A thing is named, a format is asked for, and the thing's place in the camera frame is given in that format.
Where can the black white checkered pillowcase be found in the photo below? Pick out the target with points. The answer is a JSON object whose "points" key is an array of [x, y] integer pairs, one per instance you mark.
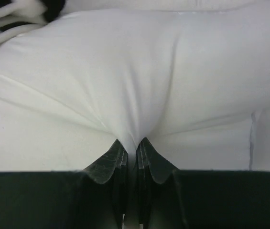
{"points": [[21, 16]]}

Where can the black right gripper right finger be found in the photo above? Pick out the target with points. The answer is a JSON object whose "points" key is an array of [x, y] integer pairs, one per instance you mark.
{"points": [[171, 198]]}

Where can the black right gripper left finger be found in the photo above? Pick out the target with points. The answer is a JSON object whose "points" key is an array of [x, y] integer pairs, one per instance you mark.
{"points": [[93, 198]]}

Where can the white pillow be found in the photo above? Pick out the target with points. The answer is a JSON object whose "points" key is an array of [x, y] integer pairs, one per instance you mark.
{"points": [[191, 82]]}

